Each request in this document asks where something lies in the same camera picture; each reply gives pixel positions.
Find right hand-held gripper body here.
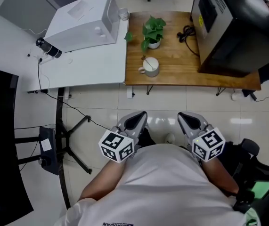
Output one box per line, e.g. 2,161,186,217
185,125,226,162

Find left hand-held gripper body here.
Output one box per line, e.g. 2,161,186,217
98,124,141,164

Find small metal spoon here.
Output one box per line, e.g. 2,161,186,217
141,55,155,72

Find person's right forearm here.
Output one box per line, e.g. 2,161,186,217
201,157,240,197

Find person's left forearm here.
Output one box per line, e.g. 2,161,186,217
79,158,126,201

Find person's black trousers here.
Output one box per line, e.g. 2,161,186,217
138,127,157,148

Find person's white shoe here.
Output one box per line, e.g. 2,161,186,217
165,133,176,145

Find wooden table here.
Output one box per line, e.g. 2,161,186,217
124,11,262,97

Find person's white shirt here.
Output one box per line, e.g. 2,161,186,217
54,144,261,226

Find black mesh office chair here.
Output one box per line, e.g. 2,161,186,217
219,137,269,226

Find white desk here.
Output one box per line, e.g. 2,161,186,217
18,13,135,99

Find black belt pack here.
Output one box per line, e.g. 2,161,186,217
232,189,255,213

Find black box with white label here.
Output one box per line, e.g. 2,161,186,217
38,126,60,176

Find large black equipment cabinet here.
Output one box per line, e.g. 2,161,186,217
190,0,269,77

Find green plant in white pot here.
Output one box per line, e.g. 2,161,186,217
124,15,167,52

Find white microwave oven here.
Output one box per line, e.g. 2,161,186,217
44,0,121,53

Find black curved monitor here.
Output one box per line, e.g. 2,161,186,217
0,65,35,226

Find grey cabinet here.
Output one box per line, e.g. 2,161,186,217
0,0,83,36

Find thin black floor cable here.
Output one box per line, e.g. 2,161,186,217
37,58,116,129

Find black power cable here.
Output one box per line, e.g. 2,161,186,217
177,25,200,57

